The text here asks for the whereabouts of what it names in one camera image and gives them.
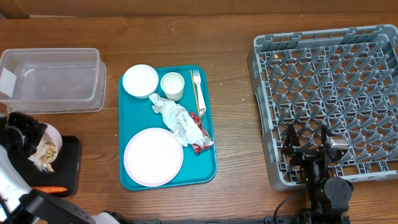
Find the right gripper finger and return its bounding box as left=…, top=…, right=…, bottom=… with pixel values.
left=321, top=124, right=333, bottom=146
left=282, top=124, right=300, bottom=152

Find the pink bowl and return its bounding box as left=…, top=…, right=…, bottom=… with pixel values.
left=28, top=123, right=63, bottom=162

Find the nuts and rice pile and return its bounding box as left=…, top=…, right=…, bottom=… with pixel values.
left=33, top=141, right=57, bottom=172

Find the orange carrot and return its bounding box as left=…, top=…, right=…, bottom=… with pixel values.
left=34, top=186, right=68, bottom=194

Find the red snack wrapper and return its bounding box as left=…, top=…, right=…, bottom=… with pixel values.
left=190, top=112, right=214, bottom=154

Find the white napkin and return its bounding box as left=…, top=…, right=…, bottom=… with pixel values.
left=149, top=93, right=203, bottom=147

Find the large pink plate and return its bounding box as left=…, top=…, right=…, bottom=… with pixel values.
left=123, top=128, right=184, bottom=187

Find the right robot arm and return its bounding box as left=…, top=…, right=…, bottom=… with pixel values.
left=273, top=124, right=354, bottom=223

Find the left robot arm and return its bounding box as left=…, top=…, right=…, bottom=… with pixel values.
left=1, top=112, right=130, bottom=224

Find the grey dishwasher rack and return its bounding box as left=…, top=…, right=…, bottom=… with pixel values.
left=247, top=24, right=397, bottom=191

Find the black tray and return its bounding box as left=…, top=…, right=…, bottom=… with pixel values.
left=9, top=136, right=81, bottom=198

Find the clear plastic bin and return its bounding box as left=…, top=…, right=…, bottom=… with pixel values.
left=1, top=48, right=106, bottom=114

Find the white plastic fork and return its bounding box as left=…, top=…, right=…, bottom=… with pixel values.
left=193, top=70, right=206, bottom=119

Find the wooden chopstick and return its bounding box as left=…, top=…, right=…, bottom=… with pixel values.
left=190, top=70, right=200, bottom=117

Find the teal plastic tray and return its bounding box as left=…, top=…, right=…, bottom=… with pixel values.
left=118, top=65, right=218, bottom=191

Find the pale green cup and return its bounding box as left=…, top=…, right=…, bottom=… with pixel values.
left=160, top=72, right=185, bottom=101

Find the white bowl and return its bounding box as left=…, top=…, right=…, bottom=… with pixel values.
left=122, top=64, right=159, bottom=98

